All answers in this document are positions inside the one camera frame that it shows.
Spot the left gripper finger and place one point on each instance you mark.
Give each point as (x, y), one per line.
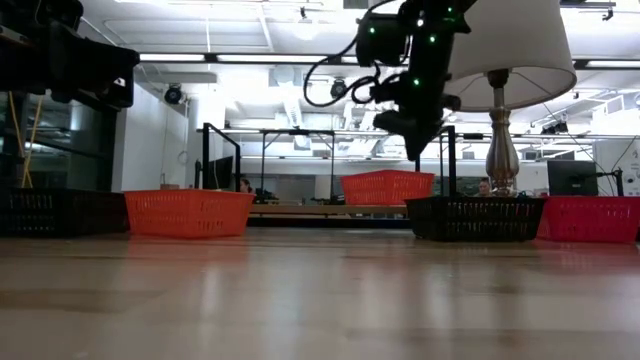
(122, 62)

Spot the white shade table lamp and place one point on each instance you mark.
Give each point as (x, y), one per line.
(515, 50)

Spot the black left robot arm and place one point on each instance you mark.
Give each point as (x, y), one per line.
(30, 50)

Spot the person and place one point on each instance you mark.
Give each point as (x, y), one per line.
(245, 186)
(484, 188)

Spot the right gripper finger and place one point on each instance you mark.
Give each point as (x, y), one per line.
(405, 127)
(425, 132)

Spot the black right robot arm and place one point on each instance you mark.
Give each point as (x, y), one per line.
(435, 20)

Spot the black ceiling spotlight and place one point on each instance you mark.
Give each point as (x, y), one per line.
(173, 94)
(338, 89)

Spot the long ceiling light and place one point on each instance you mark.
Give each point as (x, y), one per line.
(612, 64)
(270, 58)
(172, 57)

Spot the red plastic basket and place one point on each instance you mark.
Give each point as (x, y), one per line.
(592, 220)

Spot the orange plastic basket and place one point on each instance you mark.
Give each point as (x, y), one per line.
(187, 214)
(387, 187)

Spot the black plastic basket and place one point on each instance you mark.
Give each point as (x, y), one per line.
(60, 214)
(475, 220)

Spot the black background table frame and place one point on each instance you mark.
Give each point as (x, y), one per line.
(297, 132)

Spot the black computer monitor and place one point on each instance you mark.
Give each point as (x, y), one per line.
(572, 177)
(222, 172)

